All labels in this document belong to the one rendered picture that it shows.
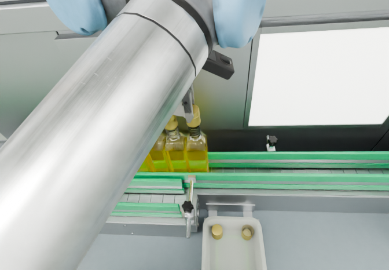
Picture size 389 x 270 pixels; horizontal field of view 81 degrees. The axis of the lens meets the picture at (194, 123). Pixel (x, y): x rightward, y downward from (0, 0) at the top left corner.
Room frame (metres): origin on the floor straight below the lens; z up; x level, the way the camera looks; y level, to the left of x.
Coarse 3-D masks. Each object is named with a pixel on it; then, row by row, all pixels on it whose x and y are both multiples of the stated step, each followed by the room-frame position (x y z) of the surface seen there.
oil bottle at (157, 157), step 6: (162, 138) 0.39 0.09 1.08; (156, 144) 0.37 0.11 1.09; (162, 144) 0.38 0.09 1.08; (156, 150) 0.37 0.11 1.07; (162, 150) 0.37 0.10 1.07; (150, 156) 0.37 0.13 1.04; (156, 156) 0.37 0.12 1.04; (162, 156) 0.37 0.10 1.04; (150, 162) 0.37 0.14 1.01; (156, 162) 0.37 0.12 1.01; (162, 162) 0.37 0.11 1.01; (156, 168) 0.37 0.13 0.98; (162, 168) 0.37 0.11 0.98; (168, 168) 0.37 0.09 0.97
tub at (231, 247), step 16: (208, 224) 0.24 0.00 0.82; (224, 224) 0.24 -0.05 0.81; (240, 224) 0.23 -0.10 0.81; (256, 224) 0.22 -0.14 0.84; (208, 240) 0.20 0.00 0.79; (224, 240) 0.20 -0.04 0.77; (240, 240) 0.20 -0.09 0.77; (256, 240) 0.18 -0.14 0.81; (208, 256) 0.16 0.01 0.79; (224, 256) 0.16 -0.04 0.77; (240, 256) 0.15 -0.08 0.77; (256, 256) 0.14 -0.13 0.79
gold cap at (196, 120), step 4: (192, 104) 0.39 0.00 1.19; (196, 108) 0.38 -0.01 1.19; (196, 112) 0.36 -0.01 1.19; (196, 116) 0.36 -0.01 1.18; (192, 120) 0.36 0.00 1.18; (196, 120) 0.36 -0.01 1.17; (200, 120) 0.37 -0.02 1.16; (188, 124) 0.37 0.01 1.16; (192, 124) 0.36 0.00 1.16; (196, 124) 0.36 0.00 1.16
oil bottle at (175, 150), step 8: (184, 136) 0.39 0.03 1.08; (168, 144) 0.37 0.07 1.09; (176, 144) 0.36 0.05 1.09; (184, 144) 0.37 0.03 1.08; (168, 152) 0.36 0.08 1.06; (176, 152) 0.36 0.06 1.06; (184, 152) 0.36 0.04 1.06; (168, 160) 0.36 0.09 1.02; (176, 160) 0.36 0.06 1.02; (184, 160) 0.36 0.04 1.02; (176, 168) 0.36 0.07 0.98; (184, 168) 0.36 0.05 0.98
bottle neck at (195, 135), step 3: (198, 126) 0.37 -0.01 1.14; (189, 129) 0.37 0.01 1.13; (192, 129) 0.36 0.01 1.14; (195, 129) 0.36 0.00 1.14; (198, 129) 0.37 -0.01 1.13; (189, 132) 0.37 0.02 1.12; (192, 132) 0.36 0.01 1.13; (195, 132) 0.36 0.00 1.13; (198, 132) 0.37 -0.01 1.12; (192, 135) 0.36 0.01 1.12; (195, 135) 0.36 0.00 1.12; (198, 135) 0.37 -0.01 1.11; (192, 138) 0.37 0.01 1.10; (195, 138) 0.36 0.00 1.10; (198, 138) 0.36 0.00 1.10
